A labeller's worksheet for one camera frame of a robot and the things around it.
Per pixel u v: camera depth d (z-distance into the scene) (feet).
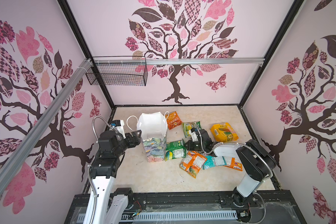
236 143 1.79
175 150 2.96
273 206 2.38
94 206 1.32
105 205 1.35
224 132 3.13
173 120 3.60
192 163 2.80
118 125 1.99
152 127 2.99
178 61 3.10
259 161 1.45
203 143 2.40
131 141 2.00
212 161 2.80
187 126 3.35
